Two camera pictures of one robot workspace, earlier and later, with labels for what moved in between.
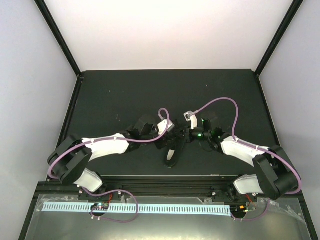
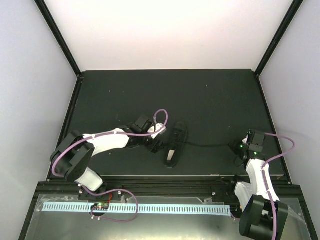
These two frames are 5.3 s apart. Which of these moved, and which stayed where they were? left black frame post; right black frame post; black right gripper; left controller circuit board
Moved: black right gripper
Stayed: left black frame post; right black frame post; left controller circuit board
